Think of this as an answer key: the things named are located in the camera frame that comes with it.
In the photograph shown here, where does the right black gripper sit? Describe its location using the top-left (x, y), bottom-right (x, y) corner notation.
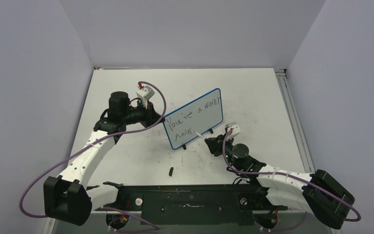
top-left (206, 132), bottom-right (243, 171)

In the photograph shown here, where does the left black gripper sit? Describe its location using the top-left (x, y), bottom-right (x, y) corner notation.
top-left (122, 99), bottom-right (165, 129)

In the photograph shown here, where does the white marker pen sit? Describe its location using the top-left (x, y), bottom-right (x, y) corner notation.
top-left (195, 132), bottom-right (207, 139)

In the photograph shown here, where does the blue framed whiteboard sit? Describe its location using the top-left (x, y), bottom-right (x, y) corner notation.
top-left (164, 88), bottom-right (224, 150)

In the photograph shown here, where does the black marker cap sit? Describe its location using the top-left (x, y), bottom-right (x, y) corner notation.
top-left (168, 167), bottom-right (174, 176)

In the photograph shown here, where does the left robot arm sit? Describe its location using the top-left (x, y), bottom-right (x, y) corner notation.
top-left (43, 86), bottom-right (163, 226)

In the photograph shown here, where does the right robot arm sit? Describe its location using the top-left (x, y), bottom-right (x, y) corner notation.
top-left (204, 135), bottom-right (355, 230)

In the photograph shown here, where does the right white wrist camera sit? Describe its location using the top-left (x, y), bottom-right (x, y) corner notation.
top-left (225, 122), bottom-right (241, 140)

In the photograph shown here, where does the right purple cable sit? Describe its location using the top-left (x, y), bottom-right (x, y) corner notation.
top-left (222, 128), bottom-right (362, 222)

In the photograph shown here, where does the purple cable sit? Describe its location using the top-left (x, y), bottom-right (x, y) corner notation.
top-left (222, 128), bottom-right (362, 222)
top-left (19, 80), bottom-right (168, 218)

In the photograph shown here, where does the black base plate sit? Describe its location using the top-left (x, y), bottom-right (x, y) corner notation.
top-left (106, 184), bottom-right (287, 225)

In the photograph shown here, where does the aluminium rail front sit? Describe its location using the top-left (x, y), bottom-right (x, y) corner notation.
top-left (46, 190), bottom-right (339, 215)

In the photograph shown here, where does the aluminium rail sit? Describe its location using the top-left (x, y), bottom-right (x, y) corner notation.
top-left (274, 69), bottom-right (315, 173)
top-left (46, 190), bottom-right (339, 215)

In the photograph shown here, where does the aluminium rail right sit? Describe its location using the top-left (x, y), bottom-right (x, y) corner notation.
top-left (274, 69), bottom-right (315, 173)

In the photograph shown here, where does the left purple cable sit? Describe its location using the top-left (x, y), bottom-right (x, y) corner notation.
top-left (19, 80), bottom-right (168, 218)

